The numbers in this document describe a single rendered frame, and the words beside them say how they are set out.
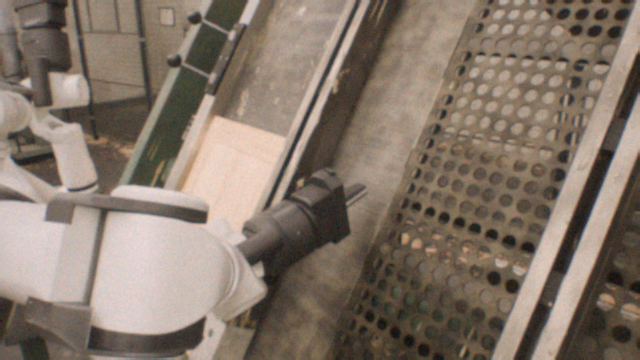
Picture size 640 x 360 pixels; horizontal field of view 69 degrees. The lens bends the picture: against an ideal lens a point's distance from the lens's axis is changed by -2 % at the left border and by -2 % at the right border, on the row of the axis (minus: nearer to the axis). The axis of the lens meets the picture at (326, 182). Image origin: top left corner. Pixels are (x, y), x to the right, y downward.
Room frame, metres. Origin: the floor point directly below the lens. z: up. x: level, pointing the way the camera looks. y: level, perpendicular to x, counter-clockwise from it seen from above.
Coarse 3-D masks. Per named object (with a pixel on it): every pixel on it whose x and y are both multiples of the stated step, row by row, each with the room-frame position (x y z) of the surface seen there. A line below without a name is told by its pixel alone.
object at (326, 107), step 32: (352, 0) 0.95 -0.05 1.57; (384, 0) 0.94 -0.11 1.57; (352, 32) 0.90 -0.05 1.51; (384, 32) 0.94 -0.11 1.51; (320, 64) 0.91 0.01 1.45; (352, 64) 0.89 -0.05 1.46; (320, 96) 0.86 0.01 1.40; (352, 96) 0.89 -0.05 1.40; (320, 128) 0.84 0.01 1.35; (288, 160) 0.84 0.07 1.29; (320, 160) 0.84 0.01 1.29; (288, 192) 0.79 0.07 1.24; (256, 320) 0.73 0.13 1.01; (192, 352) 0.71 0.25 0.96; (224, 352) 0.69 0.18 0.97
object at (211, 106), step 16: (256, 0) 1.28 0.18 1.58; (272, 0) 1.30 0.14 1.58; (256, 16) 1.26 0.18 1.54; (256, 32) 1.26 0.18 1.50; (240, 48) 1.23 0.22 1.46; (240, 64) 1.23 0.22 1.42; (224, 80) 1.20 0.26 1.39; (208, 96) 1.20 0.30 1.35; (224, 96) 1.19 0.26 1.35; (208, 112) 1.16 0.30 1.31; (192, 128) 1.17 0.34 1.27; (208, 128) 1.16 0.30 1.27; (192, 144) 1.13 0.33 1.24; (176, 160) 1.15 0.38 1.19; (192, 160) 1.13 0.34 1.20; (176, 176) 1.11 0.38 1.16
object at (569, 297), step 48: (624, 48) 0.55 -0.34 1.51; (624, 96) 0.53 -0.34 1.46; (624, 144) 0.48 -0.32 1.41; (576, 192) 0.48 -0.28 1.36; (624, 192) 0.46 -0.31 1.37; (576, 240) 0.48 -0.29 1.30; (528, 288) 0.45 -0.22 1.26; (576, 288) 0.42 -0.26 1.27; (528, 336) 0.43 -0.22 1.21; (576, 336) 0.42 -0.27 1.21
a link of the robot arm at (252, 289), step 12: (240, 252) 0.50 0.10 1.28; (252, 276) 0.48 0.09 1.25; (240, 288) 0.47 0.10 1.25; (252, 288) 0.48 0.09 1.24; (264, 288) 0.50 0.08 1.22; (228, 300) 0.46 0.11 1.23; (240, 300) 0.47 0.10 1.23; (252, 300) 0.48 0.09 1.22; (216, 312) 0.46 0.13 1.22; (228, 312) 0.47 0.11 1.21; (240, 312) 0.47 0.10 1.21
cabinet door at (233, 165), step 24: (216, 120) 1.16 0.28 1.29; (216, 144) 1.11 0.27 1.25; (240, 144) 1.04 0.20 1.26; (264, 144) 0.98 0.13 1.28; (192, 168) 1.12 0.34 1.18; (216, 168) 1.06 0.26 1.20; (240, 168) 0.99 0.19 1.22; (264, 168) 0.94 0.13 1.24; (192, 192) 1.06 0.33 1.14; (216, 192) 1.01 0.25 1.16; (240, 192) 0.95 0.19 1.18; (216, 216) 0.96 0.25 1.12; (240, 216) 0.91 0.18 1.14
